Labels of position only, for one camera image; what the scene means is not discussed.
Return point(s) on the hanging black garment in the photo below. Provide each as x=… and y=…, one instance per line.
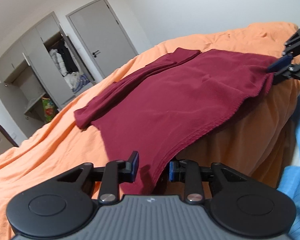
x=67, y=58

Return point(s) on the orange bed sheet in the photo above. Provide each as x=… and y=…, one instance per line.
x=258, y=145

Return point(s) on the hanging white jacket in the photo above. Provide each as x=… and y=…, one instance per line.
x=59, y=62

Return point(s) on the maroon red garment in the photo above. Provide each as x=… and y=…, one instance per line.
x=170, y=103

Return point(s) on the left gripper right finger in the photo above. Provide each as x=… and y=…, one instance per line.
x=237, y=203

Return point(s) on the grey wardrobe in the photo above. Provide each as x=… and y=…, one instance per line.
x=27, y=73

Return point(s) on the colourful bag in wardrobe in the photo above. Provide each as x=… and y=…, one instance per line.
x=49, y=109

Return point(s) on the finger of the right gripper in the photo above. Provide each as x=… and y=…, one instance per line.
x=283, y=70
x=292, y=45

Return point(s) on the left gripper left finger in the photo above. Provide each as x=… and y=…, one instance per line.
x=66, y=203

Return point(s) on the grey room door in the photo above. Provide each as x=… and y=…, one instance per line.
x=102, y=35

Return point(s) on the pile of clothes in wardrobe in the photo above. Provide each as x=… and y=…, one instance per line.
x=76, y=81

